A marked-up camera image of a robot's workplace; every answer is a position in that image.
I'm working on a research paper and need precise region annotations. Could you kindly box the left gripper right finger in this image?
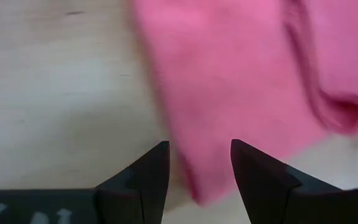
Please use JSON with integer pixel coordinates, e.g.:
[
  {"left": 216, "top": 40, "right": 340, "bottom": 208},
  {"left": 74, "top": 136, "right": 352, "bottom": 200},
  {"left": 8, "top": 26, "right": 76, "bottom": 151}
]
[{"left": 230, "top": 139, "right": 346, "bottom": 224}]

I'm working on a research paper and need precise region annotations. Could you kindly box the pink microfiber towel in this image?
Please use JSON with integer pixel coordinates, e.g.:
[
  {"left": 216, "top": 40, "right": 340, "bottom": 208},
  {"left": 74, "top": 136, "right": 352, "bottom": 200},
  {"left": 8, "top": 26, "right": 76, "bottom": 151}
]
[{"left": 128, "top": 0, "right": 358, "bottom": 207}]

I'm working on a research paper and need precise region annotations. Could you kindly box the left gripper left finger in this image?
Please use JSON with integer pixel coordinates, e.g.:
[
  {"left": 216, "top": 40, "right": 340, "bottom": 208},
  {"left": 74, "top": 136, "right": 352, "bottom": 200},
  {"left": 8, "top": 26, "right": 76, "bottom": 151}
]
[{"left": 94, "top": 140, "right": 171, "bottom": 224}]

